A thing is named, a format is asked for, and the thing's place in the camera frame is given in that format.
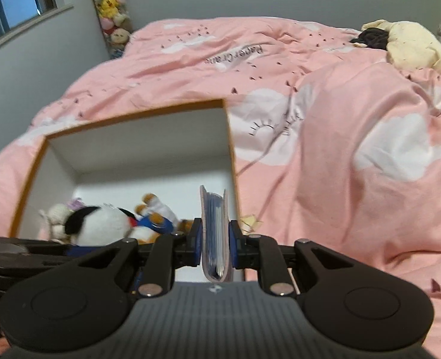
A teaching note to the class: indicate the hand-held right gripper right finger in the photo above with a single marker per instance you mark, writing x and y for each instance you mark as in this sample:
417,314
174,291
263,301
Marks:
234,245

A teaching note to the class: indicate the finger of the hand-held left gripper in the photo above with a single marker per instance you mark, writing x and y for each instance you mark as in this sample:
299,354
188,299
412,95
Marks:
29,245

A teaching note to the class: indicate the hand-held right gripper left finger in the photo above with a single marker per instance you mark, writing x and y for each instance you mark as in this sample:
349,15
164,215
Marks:
197,245

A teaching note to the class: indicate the pink card holder booklet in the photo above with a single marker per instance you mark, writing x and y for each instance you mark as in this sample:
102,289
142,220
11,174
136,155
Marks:
215,232

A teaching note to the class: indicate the white cardboard box orange rim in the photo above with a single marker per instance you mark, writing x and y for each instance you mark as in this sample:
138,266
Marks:
138,149

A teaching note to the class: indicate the yellow paper scrap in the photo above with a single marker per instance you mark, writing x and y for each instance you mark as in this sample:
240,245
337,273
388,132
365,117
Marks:
251,222

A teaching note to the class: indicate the small white plush purple bow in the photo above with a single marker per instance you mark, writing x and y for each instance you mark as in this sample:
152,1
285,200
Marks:
58,217

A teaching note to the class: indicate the duck plush toy blue outfit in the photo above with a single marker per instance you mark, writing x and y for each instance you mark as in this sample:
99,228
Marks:
155,220

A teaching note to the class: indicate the black and white plush toy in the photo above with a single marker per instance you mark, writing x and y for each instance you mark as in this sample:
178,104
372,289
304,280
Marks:
99,224

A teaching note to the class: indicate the pink cloud print blanket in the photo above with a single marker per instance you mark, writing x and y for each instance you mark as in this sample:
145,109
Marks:
317,138

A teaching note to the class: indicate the dark cloth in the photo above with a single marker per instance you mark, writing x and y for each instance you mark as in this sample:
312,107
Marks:
372,38

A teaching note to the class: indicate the hanging column of plush toys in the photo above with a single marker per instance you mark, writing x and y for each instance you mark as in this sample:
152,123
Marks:
110,7

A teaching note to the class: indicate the cream yellow plush toy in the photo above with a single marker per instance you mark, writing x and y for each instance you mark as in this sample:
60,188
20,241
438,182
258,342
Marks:
415,46

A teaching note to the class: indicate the window with grey frame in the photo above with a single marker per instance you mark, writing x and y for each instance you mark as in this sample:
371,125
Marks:
14,3

